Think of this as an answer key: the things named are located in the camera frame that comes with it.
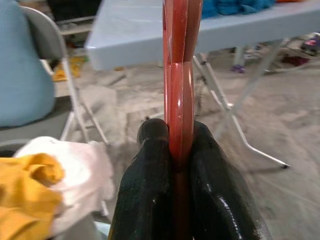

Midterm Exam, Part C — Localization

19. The light blue cushion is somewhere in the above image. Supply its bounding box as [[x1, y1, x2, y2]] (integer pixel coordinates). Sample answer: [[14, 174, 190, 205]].
[[0, 0, 57, 129]]

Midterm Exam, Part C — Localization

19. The yellow picture book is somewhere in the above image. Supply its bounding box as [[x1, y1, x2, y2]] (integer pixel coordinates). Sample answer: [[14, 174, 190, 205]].
[[53, 56, 90, 84]]

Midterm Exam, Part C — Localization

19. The yellow garment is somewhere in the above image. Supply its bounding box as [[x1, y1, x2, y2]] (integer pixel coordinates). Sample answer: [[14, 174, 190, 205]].
[[0, 152, 67, 240]]

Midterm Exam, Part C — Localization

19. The white garment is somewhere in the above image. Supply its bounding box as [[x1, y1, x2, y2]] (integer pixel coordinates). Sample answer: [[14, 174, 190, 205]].
[[13, 136, 115, 236]]

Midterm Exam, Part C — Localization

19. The grey folding chair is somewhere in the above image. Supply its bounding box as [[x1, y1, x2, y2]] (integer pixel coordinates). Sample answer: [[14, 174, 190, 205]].
[[19, 4, 111, 149]]

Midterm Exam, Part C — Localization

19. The red plastic clothes hanger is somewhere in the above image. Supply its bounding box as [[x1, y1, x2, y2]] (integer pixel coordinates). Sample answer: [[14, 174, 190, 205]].
[[161, 0, 202, 240]]

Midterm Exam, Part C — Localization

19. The grey folding table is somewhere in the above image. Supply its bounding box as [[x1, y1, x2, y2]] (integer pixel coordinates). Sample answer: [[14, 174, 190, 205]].
[[84, 0, 320, 170]]

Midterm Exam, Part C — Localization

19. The blue garment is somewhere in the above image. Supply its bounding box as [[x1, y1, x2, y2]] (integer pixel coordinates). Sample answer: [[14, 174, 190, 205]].
[[201, 0, 276, 20]]

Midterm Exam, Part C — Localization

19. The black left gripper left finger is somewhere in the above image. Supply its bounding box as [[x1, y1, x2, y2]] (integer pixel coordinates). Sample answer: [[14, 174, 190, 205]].
[[108, 118, 176, 240]]

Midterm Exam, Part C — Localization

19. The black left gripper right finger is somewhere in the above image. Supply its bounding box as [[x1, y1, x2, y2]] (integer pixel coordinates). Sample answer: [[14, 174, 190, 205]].
[[188, 119, 271, 240]]

